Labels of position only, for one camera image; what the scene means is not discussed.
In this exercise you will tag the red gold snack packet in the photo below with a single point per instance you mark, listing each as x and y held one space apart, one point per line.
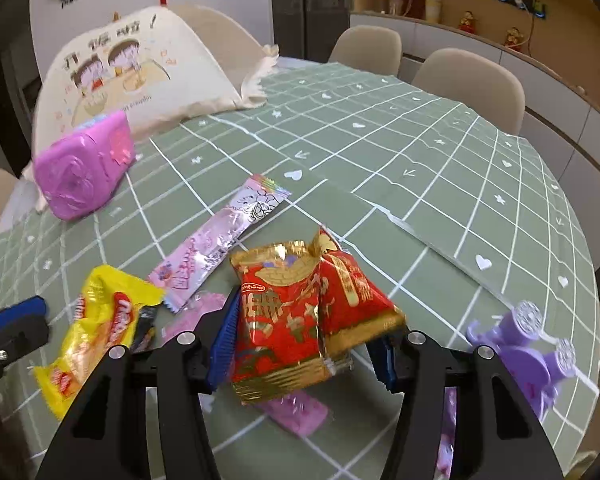
280 320

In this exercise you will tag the green checked tablecloth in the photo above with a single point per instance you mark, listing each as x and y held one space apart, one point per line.
380 160

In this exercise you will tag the pink tissue pack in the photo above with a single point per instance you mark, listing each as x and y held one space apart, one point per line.
80 175

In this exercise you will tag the small red figurine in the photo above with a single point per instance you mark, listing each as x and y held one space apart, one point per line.
467 22
515 39

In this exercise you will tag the purple plastic toy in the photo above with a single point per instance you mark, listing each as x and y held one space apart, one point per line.
525 360

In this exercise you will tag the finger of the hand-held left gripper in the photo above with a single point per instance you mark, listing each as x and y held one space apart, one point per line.
20 312

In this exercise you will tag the pink flat wrapper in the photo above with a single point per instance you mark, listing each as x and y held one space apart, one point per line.
300 412

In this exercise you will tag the white low cabinet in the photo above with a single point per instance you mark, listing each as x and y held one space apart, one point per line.
555 95

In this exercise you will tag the yellow snack wrapper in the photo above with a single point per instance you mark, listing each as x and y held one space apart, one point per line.
100 310

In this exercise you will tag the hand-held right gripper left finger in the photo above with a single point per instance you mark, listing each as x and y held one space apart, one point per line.
224 350

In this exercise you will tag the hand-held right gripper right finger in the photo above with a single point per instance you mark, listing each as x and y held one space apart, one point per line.
384 365

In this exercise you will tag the white cup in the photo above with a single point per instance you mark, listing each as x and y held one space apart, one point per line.
433 10

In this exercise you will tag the cream printed food cover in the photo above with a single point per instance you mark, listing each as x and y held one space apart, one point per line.
190 60

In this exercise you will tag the dark tall refrigerator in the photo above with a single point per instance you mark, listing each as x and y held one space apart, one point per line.
310 5

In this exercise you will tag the pink printed sachet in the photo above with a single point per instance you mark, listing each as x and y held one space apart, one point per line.
215 240

